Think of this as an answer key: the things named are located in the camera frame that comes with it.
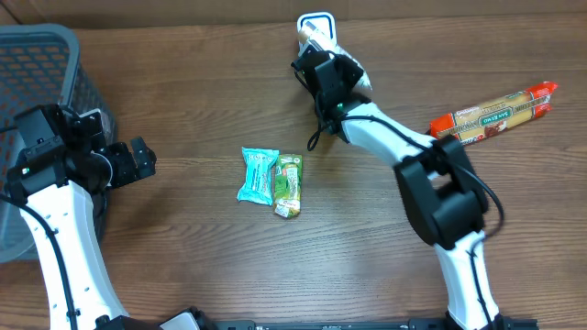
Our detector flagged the white cosmetic tube gold cap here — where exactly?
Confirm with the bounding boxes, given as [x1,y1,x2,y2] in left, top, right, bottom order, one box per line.
[298,21,372,90]

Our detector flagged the green juice carton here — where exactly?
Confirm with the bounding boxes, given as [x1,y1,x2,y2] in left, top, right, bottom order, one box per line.
[273,154,303,219]

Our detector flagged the teal wet wipes pack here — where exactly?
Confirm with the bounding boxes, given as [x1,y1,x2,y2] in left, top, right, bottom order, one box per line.
[237,148,280,205]

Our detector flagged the orange biscuit roll package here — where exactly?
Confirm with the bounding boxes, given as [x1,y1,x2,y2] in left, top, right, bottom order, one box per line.
[429,82,559,145]

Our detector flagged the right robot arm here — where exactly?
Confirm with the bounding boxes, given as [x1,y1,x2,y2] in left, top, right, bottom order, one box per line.
[291,50,500,329]

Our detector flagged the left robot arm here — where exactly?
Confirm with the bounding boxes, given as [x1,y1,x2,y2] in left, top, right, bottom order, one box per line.
[4,104,156,329]

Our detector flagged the white barcode scanner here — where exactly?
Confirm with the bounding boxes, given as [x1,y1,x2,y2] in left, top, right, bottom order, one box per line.
[296,12,338,43]

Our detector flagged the grey plastic shopping basket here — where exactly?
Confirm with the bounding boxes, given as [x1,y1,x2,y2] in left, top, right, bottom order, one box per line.
[1,24,117,263]

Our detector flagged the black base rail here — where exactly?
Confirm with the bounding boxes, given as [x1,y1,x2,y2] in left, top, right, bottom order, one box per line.
[201,315,540,330]

